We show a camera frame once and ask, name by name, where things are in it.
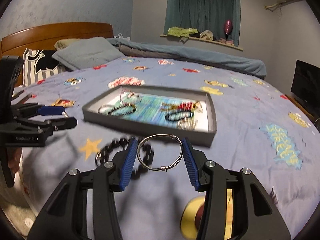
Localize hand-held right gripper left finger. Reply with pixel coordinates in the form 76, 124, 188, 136
27, 137, 139, 240

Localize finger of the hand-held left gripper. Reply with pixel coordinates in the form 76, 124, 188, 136
15, 116, 78, 132
14, 102, 69, 118

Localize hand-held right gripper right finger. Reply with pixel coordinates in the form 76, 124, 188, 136
181, 137, 284, 240

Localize large dark bead bracelet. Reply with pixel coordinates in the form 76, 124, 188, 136
95, 135, 154, 180

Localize silver wire-wrapped bangle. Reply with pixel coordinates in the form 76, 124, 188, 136
137, 134, 185, 172

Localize pearl brooch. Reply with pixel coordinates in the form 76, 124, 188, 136
178, 120, 199, 130

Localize grey cardboard tray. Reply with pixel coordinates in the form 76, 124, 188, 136
82, 84, 217, 147

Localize blue crystal bracelet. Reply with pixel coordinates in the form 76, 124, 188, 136
165, 110, 195, 123

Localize purple bead bracelet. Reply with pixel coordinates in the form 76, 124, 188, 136
109, 104, 137, 117

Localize small gold ornament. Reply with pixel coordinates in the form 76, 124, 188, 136
161, 102, 178, 112

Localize pink cord bracelet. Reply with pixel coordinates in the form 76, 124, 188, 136
117, 85, 143, 104

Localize black white striped pillow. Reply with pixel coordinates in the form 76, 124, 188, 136
22, 49, 68, 87

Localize blue cartoon printed blanket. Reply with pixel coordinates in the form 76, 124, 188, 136
0, 55, 320, 240

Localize blue green printed paper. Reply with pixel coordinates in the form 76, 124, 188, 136
110, 92, 209, 132

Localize olive pillow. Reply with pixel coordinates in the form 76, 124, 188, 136
54, 39, 80, 51

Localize grey-blue pillow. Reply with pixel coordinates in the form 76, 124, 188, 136
52, 37, 125, 71

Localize wooden headboard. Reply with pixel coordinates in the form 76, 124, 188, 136
1, 22, 114, 60

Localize dark grey blanket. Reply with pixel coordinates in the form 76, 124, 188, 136
117, 44, 175, 59

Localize teal folded blanket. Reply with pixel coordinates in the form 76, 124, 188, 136
107, 37, 267, 77

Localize wooden television stand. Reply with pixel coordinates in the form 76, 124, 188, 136
285, 94, 317, 118

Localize window sill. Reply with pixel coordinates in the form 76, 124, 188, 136
160, 34, 244, 52

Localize pink clothes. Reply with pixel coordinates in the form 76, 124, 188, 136
216, 37, 234, 46

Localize beige clothes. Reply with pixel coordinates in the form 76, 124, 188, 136
200, 29, 215, 40

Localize green clothes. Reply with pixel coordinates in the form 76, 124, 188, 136
167, 26, 200, 42

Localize black television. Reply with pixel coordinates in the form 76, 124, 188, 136
290, 59, 320, 105

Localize pink balloon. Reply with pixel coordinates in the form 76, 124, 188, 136
223, 19, 233, 42

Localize teal curtain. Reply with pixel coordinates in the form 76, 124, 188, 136
164, 0, 241, 47

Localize beige air conditioner pipe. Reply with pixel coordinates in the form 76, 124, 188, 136
264, 2, 285, 12

